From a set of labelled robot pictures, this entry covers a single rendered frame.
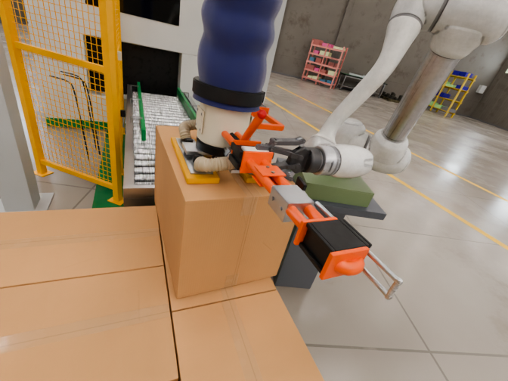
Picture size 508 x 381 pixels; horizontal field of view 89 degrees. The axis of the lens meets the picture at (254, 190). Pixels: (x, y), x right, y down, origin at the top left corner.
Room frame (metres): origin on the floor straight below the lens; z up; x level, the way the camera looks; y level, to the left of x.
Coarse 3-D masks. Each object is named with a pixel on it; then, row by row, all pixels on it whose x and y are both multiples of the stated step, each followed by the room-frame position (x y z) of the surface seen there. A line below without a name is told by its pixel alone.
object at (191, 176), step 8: (176, 144) 0.86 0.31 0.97; (176, 152) 0.80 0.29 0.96; (184, 152) 0.80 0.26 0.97; (184, 160) 0.75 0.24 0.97; (192, 160) 0.75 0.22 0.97; (184, 168) 0.69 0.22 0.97; (192, 168) 0.70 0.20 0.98; (184, 176) 0.66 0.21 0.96; (192, 176) 0.65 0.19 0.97; (200, 176) 0.66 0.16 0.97; (208, 176) 0.68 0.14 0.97; (216, 176) 0.69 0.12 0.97
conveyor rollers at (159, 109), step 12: (144, 96) 2.94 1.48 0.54; (156, 96) 3.02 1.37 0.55; (168, 96) 3.16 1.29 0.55; (144, 108) 2.47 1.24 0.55; (156, 108) 2.60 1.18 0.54; (168, 108) 2.66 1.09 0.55; (180, 108) 2.79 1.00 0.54; (156, 120) 2.26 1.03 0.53; (168, 120) 2.32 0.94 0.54; (180, 120) 2.38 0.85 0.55; (144, 144) 1.67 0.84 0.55; (144, 156) 1.50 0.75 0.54; (144, 168) 1.35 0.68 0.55; (144, 180) 1.25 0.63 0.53
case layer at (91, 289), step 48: (0, 240) 0.61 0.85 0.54; (48, 240) 0.66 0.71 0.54; (96, 240) 0.72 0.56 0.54; (144, 240) 0.78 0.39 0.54; (0, 288) 0.45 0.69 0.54; (48, 288) 0.48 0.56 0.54; (96, 288) 0.52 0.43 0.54; (144, 288) 0.56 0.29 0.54; (240, 288) 0.66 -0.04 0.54; (0, 336) 0.33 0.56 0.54; (48, 336) 0.35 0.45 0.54; (96, 336) 0.38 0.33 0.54; (144, 336) 0.41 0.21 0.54; (192, 336) 0.44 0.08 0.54; (240, 336) 0.48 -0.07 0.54; (288, 336) 0.52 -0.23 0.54
